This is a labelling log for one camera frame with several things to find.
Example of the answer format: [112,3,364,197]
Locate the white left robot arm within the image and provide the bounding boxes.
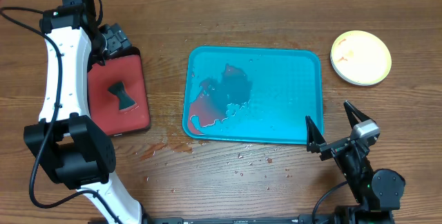
[23,0,150,223]

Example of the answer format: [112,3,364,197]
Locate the black-handled scrub brush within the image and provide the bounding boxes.
[108,81,137,111]

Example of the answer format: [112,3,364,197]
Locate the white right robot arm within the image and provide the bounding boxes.
[298,101,405,223]

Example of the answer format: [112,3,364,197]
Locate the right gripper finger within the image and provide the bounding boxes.
[343,100,370,128]
[305,115,326,153]

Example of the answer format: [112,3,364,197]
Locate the light blue plate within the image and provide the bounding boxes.
[331,60,366,86]

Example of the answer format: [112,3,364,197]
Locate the teal plastic serving tray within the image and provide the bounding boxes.
[182,46,325,145]

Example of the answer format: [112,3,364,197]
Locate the yellow-green plate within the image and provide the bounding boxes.
[330,30,392,86]

